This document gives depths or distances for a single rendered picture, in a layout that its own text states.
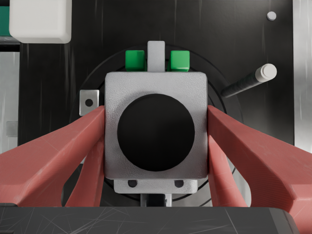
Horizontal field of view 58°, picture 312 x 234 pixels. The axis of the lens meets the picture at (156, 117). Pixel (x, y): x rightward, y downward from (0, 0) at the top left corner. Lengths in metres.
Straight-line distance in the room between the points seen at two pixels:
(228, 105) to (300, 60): 0.09
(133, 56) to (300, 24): 0.17
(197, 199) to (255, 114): 0.09
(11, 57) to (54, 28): 0.10
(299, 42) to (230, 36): 0.07
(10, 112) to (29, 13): 0.12
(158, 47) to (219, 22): 0.11
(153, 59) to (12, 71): 0.21
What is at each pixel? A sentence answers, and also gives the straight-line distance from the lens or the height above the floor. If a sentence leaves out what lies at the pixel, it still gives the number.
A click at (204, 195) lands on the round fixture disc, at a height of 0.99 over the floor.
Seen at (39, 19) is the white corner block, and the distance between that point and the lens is 0.26.
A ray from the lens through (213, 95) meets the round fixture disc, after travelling 0.23.
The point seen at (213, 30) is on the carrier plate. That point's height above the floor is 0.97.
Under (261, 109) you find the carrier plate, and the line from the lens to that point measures 0.26.
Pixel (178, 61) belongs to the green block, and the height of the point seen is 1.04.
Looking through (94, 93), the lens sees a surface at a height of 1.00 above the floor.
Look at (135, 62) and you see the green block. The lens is 0.18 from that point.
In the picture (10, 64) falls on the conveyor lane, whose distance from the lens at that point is 0.34.
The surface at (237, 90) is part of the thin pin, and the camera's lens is 0.19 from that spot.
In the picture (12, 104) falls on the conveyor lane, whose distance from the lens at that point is 0.33.
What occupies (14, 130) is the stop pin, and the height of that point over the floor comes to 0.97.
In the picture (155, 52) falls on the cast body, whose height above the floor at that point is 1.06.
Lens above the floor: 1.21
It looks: 88 degrees down
